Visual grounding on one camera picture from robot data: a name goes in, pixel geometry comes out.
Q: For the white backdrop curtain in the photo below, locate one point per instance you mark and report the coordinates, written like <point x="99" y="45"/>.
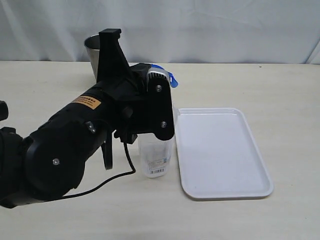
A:
<point x="164" y="31"/>

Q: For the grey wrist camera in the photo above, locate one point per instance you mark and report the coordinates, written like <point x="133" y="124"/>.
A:
<point x="155" y="72"/>

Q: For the stainless steel cup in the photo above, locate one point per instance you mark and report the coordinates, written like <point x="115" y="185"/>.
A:
<point x="92" y="46"/>

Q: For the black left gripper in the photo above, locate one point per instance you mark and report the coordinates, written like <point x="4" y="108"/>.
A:
<point x="140" y="107"/>

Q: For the blue container lid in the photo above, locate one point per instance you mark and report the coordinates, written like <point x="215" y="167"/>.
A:
<point x="172" y="80"/>

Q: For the clear plastic container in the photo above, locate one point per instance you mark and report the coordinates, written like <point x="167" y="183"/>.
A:
<point x="155" y="154"/>

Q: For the white plastic tray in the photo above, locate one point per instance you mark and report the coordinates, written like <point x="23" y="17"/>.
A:
<point x="218" y="157"/>

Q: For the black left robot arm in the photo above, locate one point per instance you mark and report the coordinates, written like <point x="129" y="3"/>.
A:
<point x="47" y="164"/>

